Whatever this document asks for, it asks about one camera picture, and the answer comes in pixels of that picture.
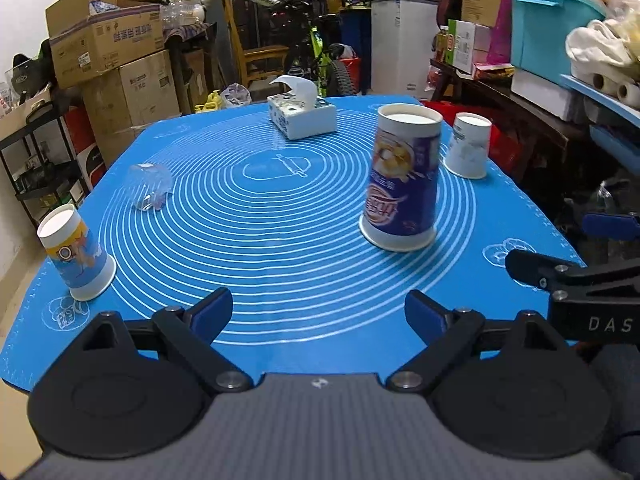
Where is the blue cartoon print paper cup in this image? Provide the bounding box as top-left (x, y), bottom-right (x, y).
top-left (37, 203), bottom-right (118, 302)

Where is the pink plastic bag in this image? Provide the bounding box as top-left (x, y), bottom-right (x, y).
top-left (487, 0), bottom-right (514, 66)

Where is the red plastic bucket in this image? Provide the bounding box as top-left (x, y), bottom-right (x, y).
top-left (339, 57), bottom-right (362, 97)

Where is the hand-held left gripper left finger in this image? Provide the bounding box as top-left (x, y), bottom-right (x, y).
top-left (80, 287), bottom-right (253, 394)

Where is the black and green bicycle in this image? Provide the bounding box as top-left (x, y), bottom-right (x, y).
top-left (250, 0), bottom-right (364, 97)

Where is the dark wooden side table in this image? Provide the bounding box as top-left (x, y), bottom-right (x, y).
top-left (429, 58), bottom-right (592, 183)

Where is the large closed cardboard box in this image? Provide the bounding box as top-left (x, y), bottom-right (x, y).
top-left (81, 49), bottom-right (181, 155)

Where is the white tissue box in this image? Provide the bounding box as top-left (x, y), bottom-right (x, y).
top-left (266, 74), bottom-right (338, 141)

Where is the tall purple paper cup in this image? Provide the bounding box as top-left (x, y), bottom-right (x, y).
top-left (359, 103), bottom-right (444, 253)

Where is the crumpled clear plastic bag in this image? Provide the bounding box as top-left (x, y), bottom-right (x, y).
top-left (219, 82), bottom-right (252, 109)

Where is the red and black box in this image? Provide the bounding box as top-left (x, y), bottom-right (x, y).
top-left (61, 105), bottom-right (109, 183)

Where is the teal plastic storage bin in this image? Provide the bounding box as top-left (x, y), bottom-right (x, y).
top-left (506, 0), bottom-right (609, 73)

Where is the blue silicone baking mat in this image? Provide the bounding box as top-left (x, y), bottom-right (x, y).
top-left (0, 93), bottom-right (589, 394)

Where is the plain white paper cup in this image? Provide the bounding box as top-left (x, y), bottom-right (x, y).
top-left (443, 112), bottom-right (492, 180)

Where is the white foam box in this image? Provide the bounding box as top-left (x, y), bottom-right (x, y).
top-left (510, 67), bottom-right (585, 122)

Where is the pile of white plastic bags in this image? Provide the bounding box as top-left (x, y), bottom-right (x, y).
top-left (520, 0), bottom-right (640, 83)

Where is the black metal shelf rack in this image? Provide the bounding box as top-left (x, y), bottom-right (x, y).
top-left (0, 89), bottom-right (92, 228)

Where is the clear plastic cup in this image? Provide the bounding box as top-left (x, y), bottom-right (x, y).
top-left (126, 162), bottom-right (175, 211)

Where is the white chest freezer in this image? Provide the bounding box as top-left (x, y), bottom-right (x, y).
top-left (370, 0), bottom-right (443, 101)

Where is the yellow plastic toy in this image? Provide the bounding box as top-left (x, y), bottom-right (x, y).
top-left (194, 88), bottom-right (224, 114)

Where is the open cardboard box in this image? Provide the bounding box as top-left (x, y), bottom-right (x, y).
top-left (45, 0), bottom-right (165, 90)

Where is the red crate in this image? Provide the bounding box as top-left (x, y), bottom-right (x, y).
top-left (422, 100), bottom-right (524, 173)

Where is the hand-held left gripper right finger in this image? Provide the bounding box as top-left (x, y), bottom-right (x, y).
top-left (387, 289), bottom-right (566, 394)

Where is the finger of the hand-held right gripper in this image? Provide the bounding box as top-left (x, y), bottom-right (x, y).
top-left (504, 248), bottom-right (640, 292)
top-left (581, 212), bottom-right (640, 243)

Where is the green and white carton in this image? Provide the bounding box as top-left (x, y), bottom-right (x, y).
top-left (446, 19), bottom-right (494, 74)

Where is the wooden chair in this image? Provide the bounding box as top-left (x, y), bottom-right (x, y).
top-left (222, 0), bottom-right (291, 89)

